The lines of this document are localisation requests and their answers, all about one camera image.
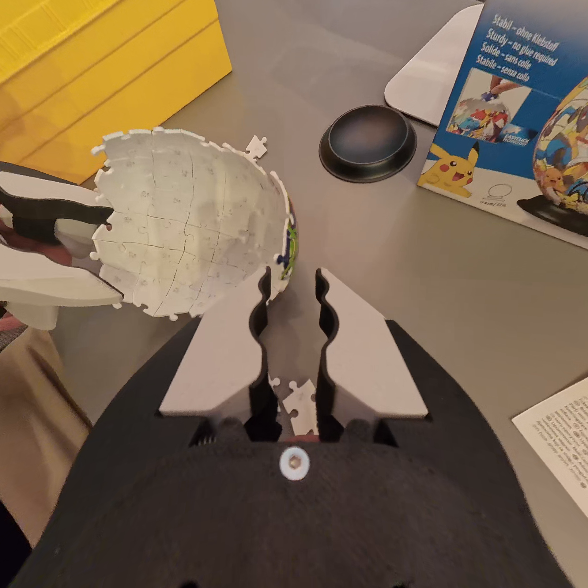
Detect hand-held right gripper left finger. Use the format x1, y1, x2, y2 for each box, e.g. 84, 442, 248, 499
158, 266, 283, 442

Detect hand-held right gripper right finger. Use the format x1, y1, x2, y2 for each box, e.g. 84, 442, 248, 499
315, 268, 429, 443

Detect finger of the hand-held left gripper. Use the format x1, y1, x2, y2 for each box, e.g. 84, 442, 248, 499
0, 161, 114, 243
0, 240, 124, 330

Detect partly built puzzle ball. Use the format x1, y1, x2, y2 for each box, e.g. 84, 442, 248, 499
91, 128, 299, 321

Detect black round puzzle stand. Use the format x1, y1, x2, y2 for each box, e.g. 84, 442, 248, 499
319, 106, 418, 183

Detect blue puzzle box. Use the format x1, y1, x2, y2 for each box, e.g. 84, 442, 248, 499
417, 0, 588, 251

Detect yellow plastic bin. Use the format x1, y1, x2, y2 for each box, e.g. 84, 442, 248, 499
0, 0, 233, 185

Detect person's beige trousers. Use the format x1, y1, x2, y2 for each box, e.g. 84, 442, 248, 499
0, 328, 92, 547

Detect white instruction sheet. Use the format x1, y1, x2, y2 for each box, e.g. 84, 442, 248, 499
512, 377, 588, 522

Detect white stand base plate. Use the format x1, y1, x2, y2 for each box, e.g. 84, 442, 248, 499
384, 2, 486, 127

